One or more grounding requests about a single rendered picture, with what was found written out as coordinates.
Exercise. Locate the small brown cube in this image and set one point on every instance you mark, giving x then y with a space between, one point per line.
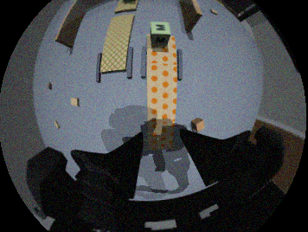
198 124

